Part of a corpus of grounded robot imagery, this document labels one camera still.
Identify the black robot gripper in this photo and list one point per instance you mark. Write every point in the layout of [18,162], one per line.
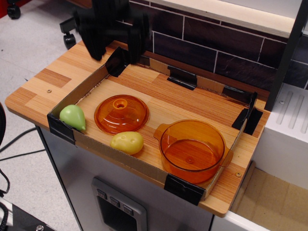
[99,23]

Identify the orange transparent pot lid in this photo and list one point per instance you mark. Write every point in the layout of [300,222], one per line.
[121,113]

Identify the orange transparent plastic pot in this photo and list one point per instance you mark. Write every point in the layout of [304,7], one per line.
[192,150]

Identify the black office chair base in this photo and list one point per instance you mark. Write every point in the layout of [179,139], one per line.
[68,29]

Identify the green toy pear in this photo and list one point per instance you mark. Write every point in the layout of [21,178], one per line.
[73,116]

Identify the cardboard fence with black tape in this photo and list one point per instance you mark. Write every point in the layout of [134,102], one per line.
[172,91]

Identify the black caster wheel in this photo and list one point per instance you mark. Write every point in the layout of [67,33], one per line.
[13,10]

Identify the yellow toy potato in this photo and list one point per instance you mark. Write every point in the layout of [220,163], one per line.
[129,142]

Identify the wooden shelf board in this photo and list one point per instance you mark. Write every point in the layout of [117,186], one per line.
[235,14]

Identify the grey toy oven panel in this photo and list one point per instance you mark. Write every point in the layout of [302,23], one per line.
[118,211]

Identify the white toy sink unit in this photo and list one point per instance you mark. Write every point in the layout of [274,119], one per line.
[282,150]

